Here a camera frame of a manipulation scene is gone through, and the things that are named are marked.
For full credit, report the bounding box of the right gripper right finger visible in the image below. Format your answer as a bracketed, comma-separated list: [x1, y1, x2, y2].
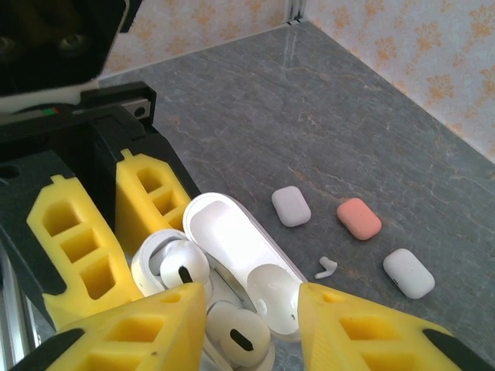
[297, 281, 495, 371]

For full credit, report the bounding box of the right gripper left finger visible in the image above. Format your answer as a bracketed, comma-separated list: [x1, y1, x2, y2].
[15, 281, 207, 371]

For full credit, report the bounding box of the white wireless earbud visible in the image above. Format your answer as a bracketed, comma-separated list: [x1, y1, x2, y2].
[313, 256, 339, 281]
[204, 300, 271, 366]
[159, 239, 212, 291]

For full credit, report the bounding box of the white earbud charging case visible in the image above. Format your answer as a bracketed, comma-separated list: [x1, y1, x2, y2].
[130, 192, 310, 371]
[270, 185, 312, 228]
[382, 247, 436, 300]

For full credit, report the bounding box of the pink earbud charging case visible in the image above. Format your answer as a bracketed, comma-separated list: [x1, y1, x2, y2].
[336, 197, 383, 242]

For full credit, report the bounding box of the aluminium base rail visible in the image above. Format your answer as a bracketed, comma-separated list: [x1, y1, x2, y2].
[0, 231, 55, 371]

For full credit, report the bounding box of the aluminium frame corner post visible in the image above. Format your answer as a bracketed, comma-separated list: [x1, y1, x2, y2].
[286, 0, 309, 26]

